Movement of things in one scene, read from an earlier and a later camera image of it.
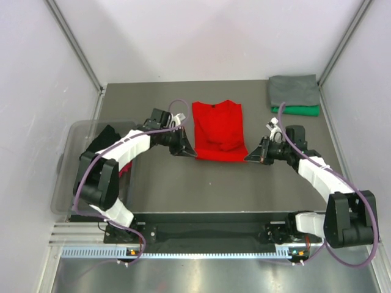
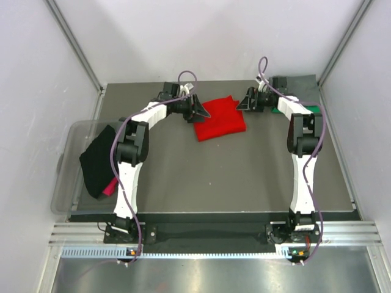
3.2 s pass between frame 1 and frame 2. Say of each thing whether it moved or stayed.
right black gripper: moved
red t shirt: moved
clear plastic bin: stayed
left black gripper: moved
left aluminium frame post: stayed
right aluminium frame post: stayed
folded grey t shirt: stayed
